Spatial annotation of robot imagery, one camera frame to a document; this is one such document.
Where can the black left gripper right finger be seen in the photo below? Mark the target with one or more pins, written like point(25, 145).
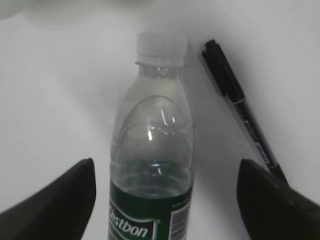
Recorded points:
point(272, 210)

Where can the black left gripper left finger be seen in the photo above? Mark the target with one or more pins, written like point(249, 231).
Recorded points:
point(59, 211)

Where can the clear water bottle green label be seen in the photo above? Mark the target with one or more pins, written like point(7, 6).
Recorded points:
point(152, 166)

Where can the black marker pen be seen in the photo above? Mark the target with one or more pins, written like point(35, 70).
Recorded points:
point(223, 77)

